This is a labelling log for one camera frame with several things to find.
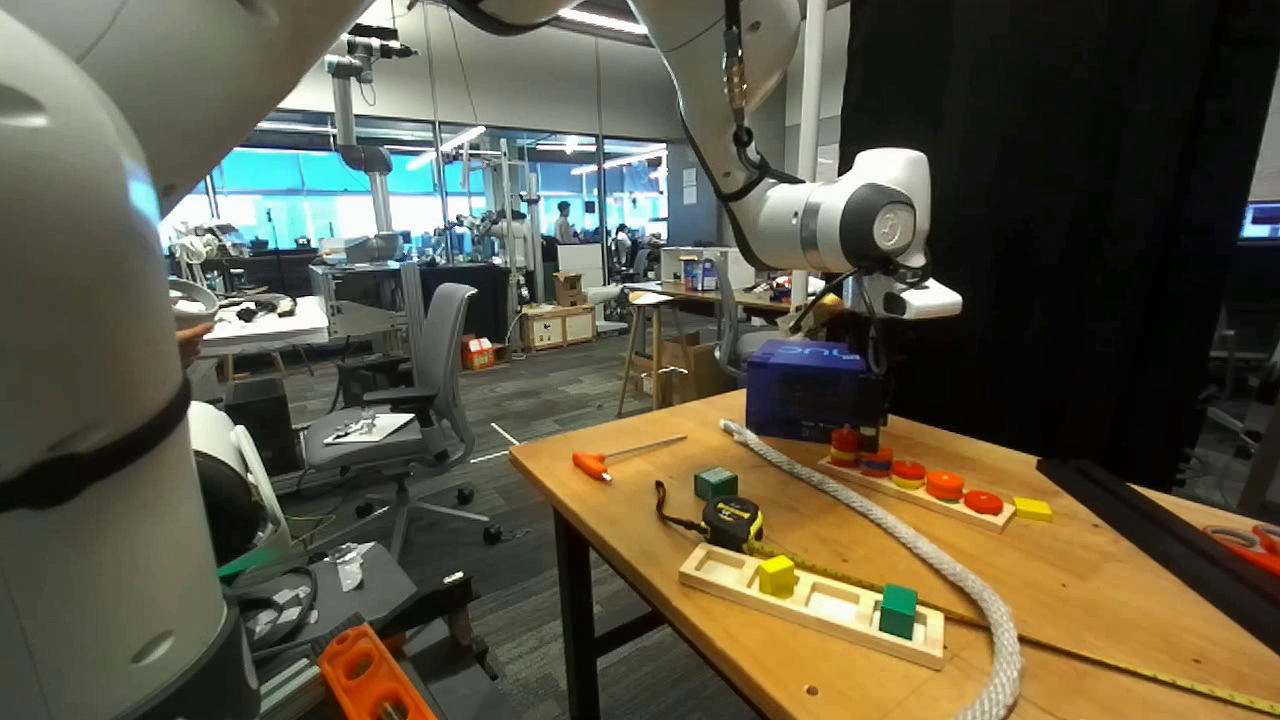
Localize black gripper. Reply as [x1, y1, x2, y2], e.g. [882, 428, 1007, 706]
[852, 317, 901, 456]

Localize blue cardboard box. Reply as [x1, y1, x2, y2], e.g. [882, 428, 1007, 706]
[742, 332, 887, 448]

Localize green wooden cube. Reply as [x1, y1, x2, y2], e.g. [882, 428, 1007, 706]
[693, 466, 742, 508]

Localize black yellow tape measure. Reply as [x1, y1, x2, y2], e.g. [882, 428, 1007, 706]
[651, 478, 772, 557]

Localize yellow wooden block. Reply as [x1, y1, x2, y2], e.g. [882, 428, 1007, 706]
[758, 554, 799, 602]

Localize green wooden block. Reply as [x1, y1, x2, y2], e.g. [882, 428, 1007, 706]
[876, 581, 924, 639]

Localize wooden stool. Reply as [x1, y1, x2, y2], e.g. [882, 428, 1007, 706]
[618, 287, 671, 418]

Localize wide black curtain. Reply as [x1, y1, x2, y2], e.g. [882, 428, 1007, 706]
[835, 0, 1280, 494]

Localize yellow measuring tape strip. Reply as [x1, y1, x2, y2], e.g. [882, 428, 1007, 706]
[933, 606, 1280, 720]

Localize blue monitor screen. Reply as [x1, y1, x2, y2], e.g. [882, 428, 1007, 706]
[1236, 195, 1280, 243]

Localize grey office chair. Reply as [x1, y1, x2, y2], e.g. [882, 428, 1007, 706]
[295, 281, 508, 554]

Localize white paper cup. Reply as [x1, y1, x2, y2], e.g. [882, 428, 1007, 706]
[332, 539, 371, 597]

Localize orange plastic tool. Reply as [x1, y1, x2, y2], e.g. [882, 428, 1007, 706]
[315, 619, 435, 720]

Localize white work table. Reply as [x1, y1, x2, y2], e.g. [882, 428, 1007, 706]
[165, 294, 335, 365]

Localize white round device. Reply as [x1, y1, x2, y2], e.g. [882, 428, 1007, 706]
[184, 396, 292, 565]

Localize white braided rope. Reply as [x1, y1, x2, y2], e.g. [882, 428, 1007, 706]
[716, 418, 1028, 720]

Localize orange handled screwdriver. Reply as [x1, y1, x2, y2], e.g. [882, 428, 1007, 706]
[573, 433, 693, 485]

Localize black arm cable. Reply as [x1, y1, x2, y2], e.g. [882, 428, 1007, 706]
[716, 0, 807, 278]

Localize orange handled scissors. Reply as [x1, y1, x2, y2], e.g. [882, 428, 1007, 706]
[1206, 519, 1280, 581]

